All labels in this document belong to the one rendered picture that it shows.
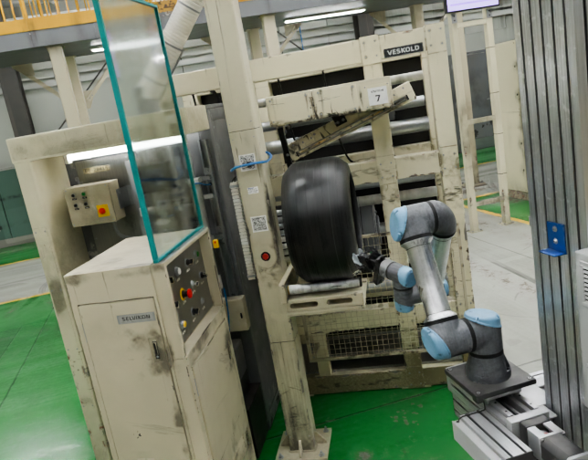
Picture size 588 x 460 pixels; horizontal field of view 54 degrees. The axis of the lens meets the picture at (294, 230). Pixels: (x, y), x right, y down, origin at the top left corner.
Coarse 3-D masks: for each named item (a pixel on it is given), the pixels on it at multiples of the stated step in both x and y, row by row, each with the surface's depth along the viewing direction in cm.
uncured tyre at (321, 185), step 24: (288, 168) 266; (312, 168) 256; (336, 168) 254; (288, 192) 251; (312, 192) 248; (336, 192) 246; (288, 216) 249; (312, 216) 245; (336, 216) 244; (288, 240) 252; (312, 240) 247; (336, 240) 245; (360, 240) 286; (312, 264) 253; (336, 264) 252
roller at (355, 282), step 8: (336, 280) 265; (344, 280) 263; (352, 280) 262; (360, 280) 262; (288, 288) 268; (296, 288) 267; (304, 288) 266; (312, 288) 266; (320, 288) 265; (328, 288) 265; (336, 288) 264
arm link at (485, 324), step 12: (468, 312) 197; (480, 312) 197; (492, 312) 196; (468, 324) 193; (480, 324) 192; (492, 324) 192; (480, 336) 192; (492, 336) 192; (480, 348) 194; (492, 348) 193
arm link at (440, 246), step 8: (432, 200) 205; (440, 208) 201; (448, 208) 204; (440, 216) 201; (448, 216) 202; (440, 224) 201; (448, 224) 203; (456, 224) 207; (440, 232) 206; (448, 232) 206; (432, 240) 213; (440, 240) 210; (448, 240) 211; (432, 248) 215; (440, 248) 213; (448, 248) 214; (440, 256) 216; (440, 264) 218; (440, 272) 221; (448, 288) 231
